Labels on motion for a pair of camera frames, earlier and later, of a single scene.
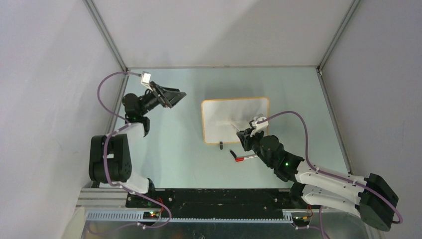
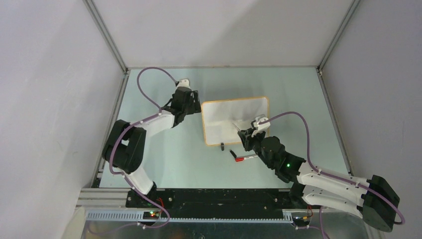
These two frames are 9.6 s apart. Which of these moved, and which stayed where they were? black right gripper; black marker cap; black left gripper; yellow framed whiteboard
Moved: black left gripper
Stayed: black right gripper; black marker cap; yellow framed whiteboard
